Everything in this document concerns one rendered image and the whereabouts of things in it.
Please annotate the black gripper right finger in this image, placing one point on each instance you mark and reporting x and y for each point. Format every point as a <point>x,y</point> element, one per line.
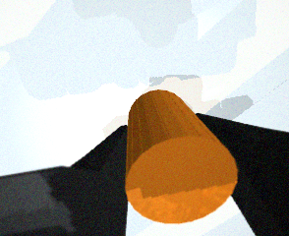
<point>262,160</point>

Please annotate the orange knob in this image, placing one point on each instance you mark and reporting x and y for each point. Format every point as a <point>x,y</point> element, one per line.
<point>177,170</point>

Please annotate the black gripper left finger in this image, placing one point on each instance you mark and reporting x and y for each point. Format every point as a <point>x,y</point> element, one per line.
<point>87,198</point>

